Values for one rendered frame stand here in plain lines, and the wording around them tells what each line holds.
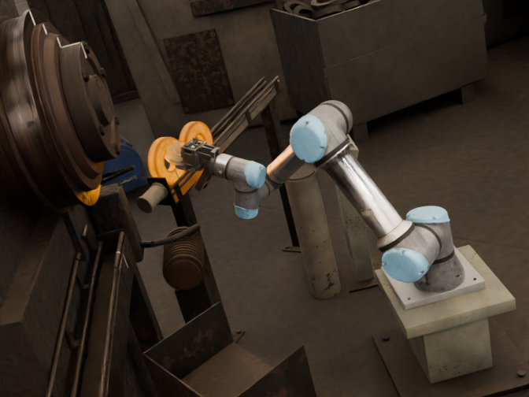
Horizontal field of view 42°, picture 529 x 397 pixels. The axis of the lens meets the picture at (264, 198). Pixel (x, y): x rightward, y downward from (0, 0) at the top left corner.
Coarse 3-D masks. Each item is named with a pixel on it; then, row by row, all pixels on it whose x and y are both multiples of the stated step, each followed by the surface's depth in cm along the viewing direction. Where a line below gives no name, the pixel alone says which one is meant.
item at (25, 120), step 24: (24, 24) 145; (0, 48) 142; (24, 48) 140; (0, 72) 140; (24, 72) 138; (24, 96) 139; (24, 120) 139; (24, 144) 141; (48, 144) 140; (48, 168) 144; (48, 192) 149; (72, 192) 149; (96, 192) 170
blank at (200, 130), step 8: (184, 128) 230; (192, 128) 230; (200, 128) 234; (208, 128) 237; (184, 136) 228; (192, 136) 230; (200, 136) 236; (208, 136) 238; (184, 144) 227; (208, 144) 238
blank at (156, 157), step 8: (152, 144) 218; (160, 144) 217; (168, 144) 221; (152, 152) 216; (160, 152) 217; (152, 160) 216; (160, 160) 217; (152, 168) 217; (160, 168) 217; (168, 168) 226; (152, 176) 219; (160, 176) 218; (168, 176) 221; (176, 176) 224; (168, 184) 222
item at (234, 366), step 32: (192, 320) 143; (224, 320) 148; (160, 352) 139; (192, 352) 144; (224, 352) 149; (160, 384) 136; (192, 384) 142; (224, 384) 140; (256, 384) 121; (288, 384) 127
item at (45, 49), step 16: (32, 32) 148; (48, 32) 155; (32, 48) 145; (48, 48) 148; (32, 64) 142; (48, 64) 146; (48, 80) 144; (48, 96) 142; (64, 96) 147; (48, 112) 141; (64, 112) 145; (48, 128) 142; (64, 128) 146; (64, 144) 145; (80, 144) 151; (64, 160) 146; (80, 160) 151; (80, 176) 152; (96, 176) 163
